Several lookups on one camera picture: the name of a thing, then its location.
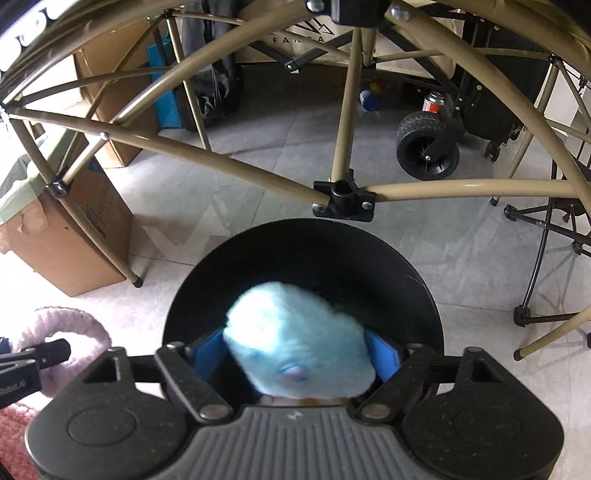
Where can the blue bottle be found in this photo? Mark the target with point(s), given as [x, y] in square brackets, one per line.
[369, 99]

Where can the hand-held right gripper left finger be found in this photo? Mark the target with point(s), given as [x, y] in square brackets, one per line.
[207, 355]

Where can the black round bin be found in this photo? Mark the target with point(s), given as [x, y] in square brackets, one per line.
[323, 258]

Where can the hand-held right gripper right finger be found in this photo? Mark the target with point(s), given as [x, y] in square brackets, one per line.
[383, 355]

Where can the plain cardboard box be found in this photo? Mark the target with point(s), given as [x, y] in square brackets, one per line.
[120, 92]

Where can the dark grey bag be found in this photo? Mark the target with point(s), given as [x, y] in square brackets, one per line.
[212, 69]

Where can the khaki folding table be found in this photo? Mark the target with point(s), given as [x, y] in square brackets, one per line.
[415, 189]

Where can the cardboard box with liner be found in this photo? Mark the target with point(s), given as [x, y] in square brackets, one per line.
[74, 249]

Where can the red gas canister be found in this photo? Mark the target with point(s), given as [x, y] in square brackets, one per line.
[432, 102]

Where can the pale green plastic liner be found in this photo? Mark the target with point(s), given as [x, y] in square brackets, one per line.
[27, 180]

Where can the light blue plush toy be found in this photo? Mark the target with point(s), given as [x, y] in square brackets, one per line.
[295, 332]

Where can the black suitcase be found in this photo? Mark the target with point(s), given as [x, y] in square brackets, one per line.
[503, 83]

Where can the blue paper bag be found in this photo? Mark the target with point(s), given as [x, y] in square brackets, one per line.
[164, 83]

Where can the black folding chair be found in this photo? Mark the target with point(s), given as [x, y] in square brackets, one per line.
[521, 317]

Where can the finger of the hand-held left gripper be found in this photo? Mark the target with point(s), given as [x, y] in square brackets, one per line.
[55, 353]

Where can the pink fuzzy slipper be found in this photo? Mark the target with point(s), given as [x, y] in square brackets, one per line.
[60, 323]

